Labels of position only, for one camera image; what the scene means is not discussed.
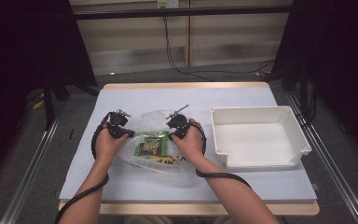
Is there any black cable bundle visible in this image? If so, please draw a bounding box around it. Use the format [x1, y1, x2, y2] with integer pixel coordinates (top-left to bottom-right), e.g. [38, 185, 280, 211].
[295, 83, 319, 129]

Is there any clear smiley print plastic bag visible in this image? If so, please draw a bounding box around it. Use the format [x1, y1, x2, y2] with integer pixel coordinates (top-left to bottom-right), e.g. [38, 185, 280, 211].
[119, 109, 200, 175]

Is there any white wall socket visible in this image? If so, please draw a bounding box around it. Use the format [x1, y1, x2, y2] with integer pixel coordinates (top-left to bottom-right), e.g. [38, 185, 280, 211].
[157, 0, 180, 9]

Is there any person's left hand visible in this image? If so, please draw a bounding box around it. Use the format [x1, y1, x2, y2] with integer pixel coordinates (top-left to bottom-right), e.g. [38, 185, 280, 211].
[94, 122, 129, 163]

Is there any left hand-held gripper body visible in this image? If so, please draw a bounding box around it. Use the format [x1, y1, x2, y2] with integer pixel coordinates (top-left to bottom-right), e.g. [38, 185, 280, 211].
[106, 108, 131, 140]

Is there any black stand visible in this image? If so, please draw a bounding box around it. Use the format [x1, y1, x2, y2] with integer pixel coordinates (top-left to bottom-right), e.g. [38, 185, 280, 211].
[41, 77, 101, 132]
[297, 66, 312, 125]

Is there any white plastic bin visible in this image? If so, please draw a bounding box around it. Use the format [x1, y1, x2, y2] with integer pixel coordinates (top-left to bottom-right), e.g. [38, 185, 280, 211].
[210, 105, 312, 171]

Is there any yellow floor item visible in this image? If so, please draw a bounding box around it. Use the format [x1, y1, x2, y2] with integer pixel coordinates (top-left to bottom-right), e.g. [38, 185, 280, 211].
[32, 90, 47, 111]

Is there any black horizontal bar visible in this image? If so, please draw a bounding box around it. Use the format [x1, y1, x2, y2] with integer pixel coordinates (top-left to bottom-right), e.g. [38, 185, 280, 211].
[73, 5, 293, 21]

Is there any white table mat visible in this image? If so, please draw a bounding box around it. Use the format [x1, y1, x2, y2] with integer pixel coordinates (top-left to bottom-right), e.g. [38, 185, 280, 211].
[59, 87, 319, 202]

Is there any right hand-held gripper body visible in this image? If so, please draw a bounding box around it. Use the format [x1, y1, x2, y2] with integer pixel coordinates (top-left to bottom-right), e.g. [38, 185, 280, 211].
[165, 104, 190, 138]

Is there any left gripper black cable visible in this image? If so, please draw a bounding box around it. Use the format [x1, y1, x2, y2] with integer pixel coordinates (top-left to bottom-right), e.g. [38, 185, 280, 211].
[54, 111, 114, 224]

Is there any black curtain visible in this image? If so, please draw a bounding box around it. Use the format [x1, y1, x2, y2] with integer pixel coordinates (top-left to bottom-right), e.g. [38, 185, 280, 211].
[271, 0, 358, 162]
[0, 0, 98, 188]

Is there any metal floor rail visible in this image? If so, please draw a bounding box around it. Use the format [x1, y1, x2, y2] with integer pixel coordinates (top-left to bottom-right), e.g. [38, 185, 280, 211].
[0, 102, 65, 224]
[285, 91, 358, 224]

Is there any wooden table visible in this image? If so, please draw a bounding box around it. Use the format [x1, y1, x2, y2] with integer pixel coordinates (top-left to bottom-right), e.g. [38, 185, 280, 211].
[58, 81, 321, 217]

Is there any green snack packet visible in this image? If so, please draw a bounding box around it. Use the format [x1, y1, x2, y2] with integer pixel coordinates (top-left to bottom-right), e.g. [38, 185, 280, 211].
[133, 130, 170, 158]

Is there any person's right hand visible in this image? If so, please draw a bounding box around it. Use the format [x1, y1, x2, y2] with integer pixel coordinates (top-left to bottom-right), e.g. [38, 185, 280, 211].
[171, 118, 206, 164]

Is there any black wall cable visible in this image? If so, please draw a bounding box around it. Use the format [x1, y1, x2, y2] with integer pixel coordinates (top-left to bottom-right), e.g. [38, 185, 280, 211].
[162, 15, 276, 82]

